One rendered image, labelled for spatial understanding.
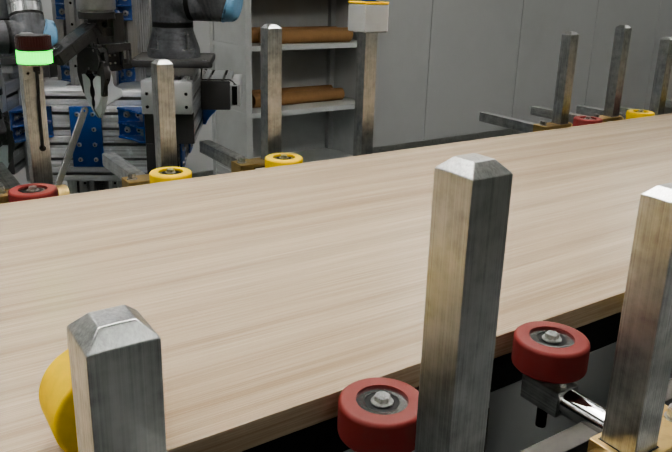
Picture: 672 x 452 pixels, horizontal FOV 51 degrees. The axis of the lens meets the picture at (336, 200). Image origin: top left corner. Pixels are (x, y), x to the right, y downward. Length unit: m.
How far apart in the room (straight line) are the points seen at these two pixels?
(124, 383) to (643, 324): 0.45
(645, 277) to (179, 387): 0.43
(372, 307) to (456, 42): 4.89
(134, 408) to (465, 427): 0.24
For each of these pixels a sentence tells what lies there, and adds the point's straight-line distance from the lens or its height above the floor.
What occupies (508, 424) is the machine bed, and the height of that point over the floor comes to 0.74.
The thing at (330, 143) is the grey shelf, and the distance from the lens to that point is 4.97.
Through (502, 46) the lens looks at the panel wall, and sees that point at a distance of 6.06.
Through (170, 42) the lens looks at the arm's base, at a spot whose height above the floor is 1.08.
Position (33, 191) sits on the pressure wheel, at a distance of 1.33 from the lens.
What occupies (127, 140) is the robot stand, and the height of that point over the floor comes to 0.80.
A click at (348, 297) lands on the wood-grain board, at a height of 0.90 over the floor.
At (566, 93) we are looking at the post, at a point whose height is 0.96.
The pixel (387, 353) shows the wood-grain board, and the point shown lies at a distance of 0.76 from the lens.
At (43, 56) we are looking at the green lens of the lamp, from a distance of 1.36.
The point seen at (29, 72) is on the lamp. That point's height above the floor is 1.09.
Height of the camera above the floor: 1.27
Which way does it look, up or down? 17 degrees down
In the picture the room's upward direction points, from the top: 2 degrees clockwise
